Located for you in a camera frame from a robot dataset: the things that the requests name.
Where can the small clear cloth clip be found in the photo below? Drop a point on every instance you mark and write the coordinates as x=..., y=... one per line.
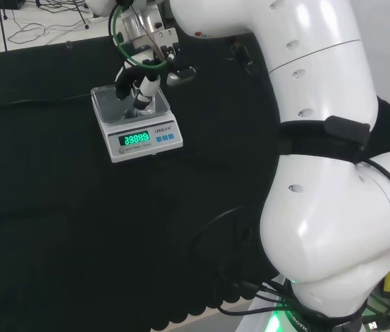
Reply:
x=69, y=45

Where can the black bench cloth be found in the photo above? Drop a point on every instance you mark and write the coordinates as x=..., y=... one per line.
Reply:
x=60, y=214

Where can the electronic balance with steel pan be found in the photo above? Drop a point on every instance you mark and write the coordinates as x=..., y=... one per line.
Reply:
x=139, y=152

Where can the white power strip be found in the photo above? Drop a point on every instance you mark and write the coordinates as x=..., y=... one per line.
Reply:
x=94, y=19

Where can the silver usb plug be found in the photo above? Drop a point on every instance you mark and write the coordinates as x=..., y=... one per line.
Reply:
x=373, y=325

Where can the black tripod leg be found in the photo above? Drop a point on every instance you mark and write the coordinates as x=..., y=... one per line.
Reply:
x=2, y=31

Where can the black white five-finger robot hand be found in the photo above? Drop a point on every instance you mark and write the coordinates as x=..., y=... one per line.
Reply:
x=177, y=74

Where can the black box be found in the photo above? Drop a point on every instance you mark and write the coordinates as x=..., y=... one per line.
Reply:
x=1, y=3

